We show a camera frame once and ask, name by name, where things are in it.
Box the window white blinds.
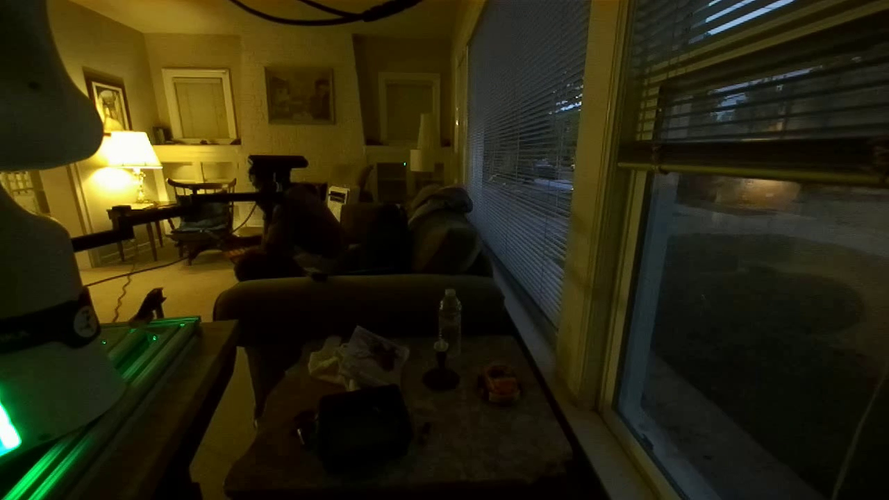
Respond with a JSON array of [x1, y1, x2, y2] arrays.
[[619, 0, 889, 186], [467, 0, 589, 334]]

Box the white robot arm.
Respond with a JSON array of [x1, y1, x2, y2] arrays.
[[0, 0, 125, 462]]

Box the dark sofa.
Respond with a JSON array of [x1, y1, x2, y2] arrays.
[[213, 186, 513, 409]]

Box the clear plastic water bottle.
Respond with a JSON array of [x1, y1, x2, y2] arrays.
[[438, 290, 462, 355]]

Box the orange small toy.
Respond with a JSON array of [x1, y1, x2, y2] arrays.
[[478, 365, 521, 405]]

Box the black bag on table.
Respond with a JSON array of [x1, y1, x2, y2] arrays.
[[294, 387, 414, 473]]

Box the large framed painting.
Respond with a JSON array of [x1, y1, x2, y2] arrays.
[[264, 68, 335, 125]]

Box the lit table lamp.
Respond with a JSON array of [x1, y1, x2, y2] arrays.
[[99, 132, 160, 205]]

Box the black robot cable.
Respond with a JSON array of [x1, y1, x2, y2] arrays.
[[228, 0, 428, 29]]

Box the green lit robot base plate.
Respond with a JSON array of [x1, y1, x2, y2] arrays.
[[0, 318, 199, 500]]

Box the framed wall picture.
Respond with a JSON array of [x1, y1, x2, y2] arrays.
[[84, 71, 130, 134]]

